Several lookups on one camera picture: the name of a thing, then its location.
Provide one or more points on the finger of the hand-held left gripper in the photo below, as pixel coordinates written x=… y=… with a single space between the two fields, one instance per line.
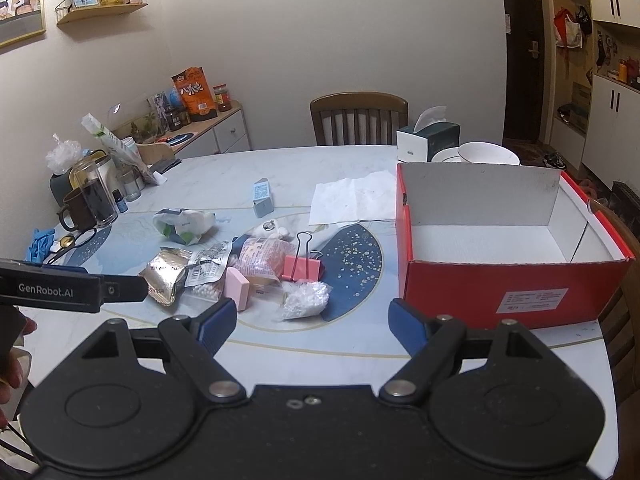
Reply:
x=125 y=290

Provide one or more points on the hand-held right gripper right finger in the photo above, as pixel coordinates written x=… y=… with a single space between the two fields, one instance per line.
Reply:
x=406 y=327

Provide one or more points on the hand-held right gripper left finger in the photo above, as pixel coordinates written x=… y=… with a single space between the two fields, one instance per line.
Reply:
x=217 y=327

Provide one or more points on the silver foil packet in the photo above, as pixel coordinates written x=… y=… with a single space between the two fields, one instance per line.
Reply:
x=162 y=277

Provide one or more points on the pink eraser block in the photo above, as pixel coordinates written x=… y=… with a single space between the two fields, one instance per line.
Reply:
x=236 y=287

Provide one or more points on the red cardboard box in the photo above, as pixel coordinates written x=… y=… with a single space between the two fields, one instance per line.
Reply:
x=450 y=290

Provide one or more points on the clear labelled packet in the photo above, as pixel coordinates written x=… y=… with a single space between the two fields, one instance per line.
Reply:
x=210 y=265

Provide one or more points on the pink snack packet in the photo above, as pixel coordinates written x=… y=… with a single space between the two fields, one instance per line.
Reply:
x=262 y=257

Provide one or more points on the white green wet wipes pack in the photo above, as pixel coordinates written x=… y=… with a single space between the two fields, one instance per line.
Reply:
x=185 y=225

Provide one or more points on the cotton swab bag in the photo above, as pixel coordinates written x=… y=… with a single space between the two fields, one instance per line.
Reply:
x=302 y=300

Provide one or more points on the pink binder clip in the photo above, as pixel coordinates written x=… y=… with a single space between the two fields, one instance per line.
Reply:
x=302 y=267

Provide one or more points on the small white round device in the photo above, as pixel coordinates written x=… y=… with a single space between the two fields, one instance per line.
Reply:
x=270 y=230

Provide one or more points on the small light blue box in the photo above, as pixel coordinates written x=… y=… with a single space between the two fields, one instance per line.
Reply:
x=263 y=200

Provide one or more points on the white marble desktop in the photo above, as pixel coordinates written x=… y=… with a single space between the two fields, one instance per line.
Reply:
x=300 y=165

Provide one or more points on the person's left hand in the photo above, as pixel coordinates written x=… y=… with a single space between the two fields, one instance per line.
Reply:
x=17 y=375

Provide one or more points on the blue cloth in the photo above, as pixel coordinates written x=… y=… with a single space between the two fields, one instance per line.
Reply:
x=40 y=245

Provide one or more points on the black eyeglasses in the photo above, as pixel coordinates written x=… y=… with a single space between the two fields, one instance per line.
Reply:
x=82 y=237

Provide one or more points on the brown mug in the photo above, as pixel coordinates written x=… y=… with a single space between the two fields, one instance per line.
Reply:
x=77 y=212

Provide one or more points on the small blue bottle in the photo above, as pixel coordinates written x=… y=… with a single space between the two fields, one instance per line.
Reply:
x=120 y=204

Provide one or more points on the glass pitcher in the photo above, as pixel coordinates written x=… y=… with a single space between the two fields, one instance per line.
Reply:
x=97 y=195

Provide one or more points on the dark green container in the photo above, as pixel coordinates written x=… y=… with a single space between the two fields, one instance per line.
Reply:
x=60 y=187

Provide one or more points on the glass cup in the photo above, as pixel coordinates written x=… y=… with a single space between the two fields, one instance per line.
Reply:
x=131 y=185

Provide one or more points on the clear plastic bag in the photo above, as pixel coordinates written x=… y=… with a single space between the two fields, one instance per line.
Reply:
x=62 y=152

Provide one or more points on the white paper sheet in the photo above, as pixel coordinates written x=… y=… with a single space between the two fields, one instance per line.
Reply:
x=350 y=200

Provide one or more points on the light wooden chair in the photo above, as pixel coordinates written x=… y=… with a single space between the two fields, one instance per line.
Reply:
x=155 y=152

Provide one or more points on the green white package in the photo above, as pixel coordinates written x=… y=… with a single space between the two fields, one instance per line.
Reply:
x=120 y=147

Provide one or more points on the white cup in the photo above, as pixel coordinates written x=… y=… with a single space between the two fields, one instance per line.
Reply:
x=131 y=147

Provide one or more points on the glass plant terrarium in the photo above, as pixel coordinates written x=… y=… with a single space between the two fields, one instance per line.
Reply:
x=147 y=130

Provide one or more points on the blue round mat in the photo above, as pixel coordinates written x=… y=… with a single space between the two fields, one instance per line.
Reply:
x=180 y=137

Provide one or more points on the dark jar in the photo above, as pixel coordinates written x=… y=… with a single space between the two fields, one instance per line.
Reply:
x=177 y=119

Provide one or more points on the green white tissue box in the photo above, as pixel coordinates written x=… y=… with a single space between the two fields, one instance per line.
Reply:
x=425 y=145

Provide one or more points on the white sideboard cabinet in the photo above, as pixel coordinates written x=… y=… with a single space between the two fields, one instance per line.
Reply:
x=225 y=135

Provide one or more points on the illustrated card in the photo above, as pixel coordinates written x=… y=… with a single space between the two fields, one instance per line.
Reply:
x=159 y=107

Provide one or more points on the white bowl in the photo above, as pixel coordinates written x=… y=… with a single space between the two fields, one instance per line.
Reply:
x=487 y=154

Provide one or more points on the orange snack bag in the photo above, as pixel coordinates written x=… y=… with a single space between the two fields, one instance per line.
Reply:
x=195 y=92

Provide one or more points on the dark wooden chair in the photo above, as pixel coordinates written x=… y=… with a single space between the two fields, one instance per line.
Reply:
x=357 y=120

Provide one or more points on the red sauce jar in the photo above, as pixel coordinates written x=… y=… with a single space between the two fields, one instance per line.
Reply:
x=223 y=100

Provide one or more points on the curved wooden chair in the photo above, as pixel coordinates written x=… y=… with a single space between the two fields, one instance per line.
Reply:
x=625 y=310

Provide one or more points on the dark sneakers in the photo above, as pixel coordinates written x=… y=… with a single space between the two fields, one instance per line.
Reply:
x=554 y=161

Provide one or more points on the white lower cabinet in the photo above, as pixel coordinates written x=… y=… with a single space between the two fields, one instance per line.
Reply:
x=615 y=125

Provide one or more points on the dark door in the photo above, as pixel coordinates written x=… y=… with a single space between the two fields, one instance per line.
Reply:
x=525 y=60

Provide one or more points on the orange bottle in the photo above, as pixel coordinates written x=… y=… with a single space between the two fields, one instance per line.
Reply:
x=623 y=71

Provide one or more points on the hanging bags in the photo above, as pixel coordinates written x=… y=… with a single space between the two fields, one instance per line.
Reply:
x=570 y=27

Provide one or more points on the wooden wall shelf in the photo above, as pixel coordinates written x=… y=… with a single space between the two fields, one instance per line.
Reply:
x=100 y=12

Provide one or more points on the framed cartoon wall picture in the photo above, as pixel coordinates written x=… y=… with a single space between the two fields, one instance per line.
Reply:
x=20 y=0

